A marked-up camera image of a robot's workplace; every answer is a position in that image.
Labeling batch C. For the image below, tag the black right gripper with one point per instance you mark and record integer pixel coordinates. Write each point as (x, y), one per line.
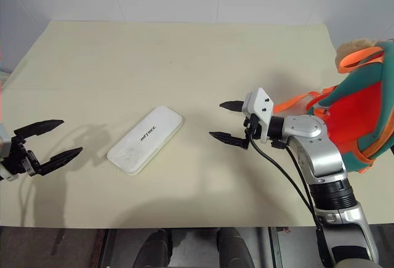
(253, 125)

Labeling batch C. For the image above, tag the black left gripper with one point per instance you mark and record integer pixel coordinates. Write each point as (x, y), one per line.
(21, 160)

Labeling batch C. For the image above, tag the white rectangular case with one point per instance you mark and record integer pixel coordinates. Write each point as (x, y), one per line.
(144, 140)

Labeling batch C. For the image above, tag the teal and orange backpack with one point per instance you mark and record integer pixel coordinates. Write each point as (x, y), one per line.
(363, 104)

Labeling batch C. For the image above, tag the beige plush toy pendant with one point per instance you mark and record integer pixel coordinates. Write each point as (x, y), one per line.
(351, 49)

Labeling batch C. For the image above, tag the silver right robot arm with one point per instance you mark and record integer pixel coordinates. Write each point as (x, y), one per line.
(320, 151)

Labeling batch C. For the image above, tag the dark rounded shape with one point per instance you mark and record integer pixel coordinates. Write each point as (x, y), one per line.
(157, 248)
(234, 248)

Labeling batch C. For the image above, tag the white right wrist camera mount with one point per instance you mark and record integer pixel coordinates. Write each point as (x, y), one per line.
(258, 101)

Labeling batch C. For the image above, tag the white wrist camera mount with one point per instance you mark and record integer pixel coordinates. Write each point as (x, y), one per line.
(258, 101)
(4, 175)

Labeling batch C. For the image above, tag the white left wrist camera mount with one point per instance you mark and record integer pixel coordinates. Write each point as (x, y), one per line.
(4, 175)

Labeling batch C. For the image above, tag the grey metal table frame bar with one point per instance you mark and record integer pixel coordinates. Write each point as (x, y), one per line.
(274, 249)
(109, 249)

